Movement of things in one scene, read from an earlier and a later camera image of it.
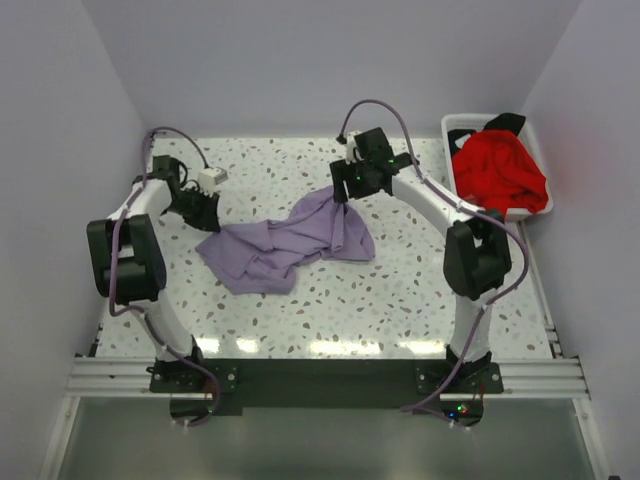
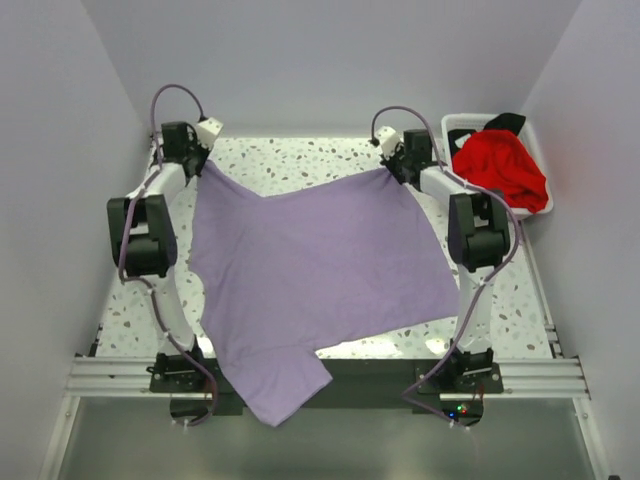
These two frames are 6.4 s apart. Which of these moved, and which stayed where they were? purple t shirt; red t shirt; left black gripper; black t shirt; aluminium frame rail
Moved: left black gripper; purple t shirt
Stayed: aluminium frame rail; red t shirt; black t shirt
